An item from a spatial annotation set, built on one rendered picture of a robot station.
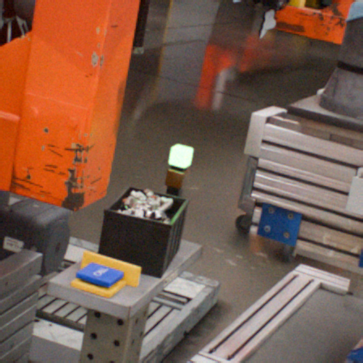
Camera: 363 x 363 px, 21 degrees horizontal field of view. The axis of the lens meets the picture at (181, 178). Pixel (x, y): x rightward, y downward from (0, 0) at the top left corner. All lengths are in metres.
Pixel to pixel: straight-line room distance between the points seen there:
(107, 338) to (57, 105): 0.48
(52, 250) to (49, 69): 0.54
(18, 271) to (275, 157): 0.59
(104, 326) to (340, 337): 0.74
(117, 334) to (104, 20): 0.62
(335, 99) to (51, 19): 0.59
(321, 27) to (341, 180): 4.11
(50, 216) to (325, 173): 0.69
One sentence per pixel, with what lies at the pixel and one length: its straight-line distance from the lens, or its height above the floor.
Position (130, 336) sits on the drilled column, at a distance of 1.99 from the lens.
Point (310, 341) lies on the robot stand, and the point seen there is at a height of 0.21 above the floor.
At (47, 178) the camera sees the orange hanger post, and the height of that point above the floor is 0.58.
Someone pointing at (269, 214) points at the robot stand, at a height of 0.56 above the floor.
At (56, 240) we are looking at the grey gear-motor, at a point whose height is 0.34.
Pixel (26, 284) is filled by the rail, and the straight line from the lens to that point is 2.12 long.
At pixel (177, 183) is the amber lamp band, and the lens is 2.14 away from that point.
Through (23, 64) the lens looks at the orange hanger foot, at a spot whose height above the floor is 0.79.
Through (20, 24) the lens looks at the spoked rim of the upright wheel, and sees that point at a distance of 2.78.
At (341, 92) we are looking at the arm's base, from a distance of 2.01.
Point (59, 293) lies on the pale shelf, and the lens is 1.86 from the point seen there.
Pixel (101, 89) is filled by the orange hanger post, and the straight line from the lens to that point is 1.99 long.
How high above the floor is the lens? 1.16
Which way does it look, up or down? 15 degrees down
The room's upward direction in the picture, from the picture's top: 11 degrees clockwise
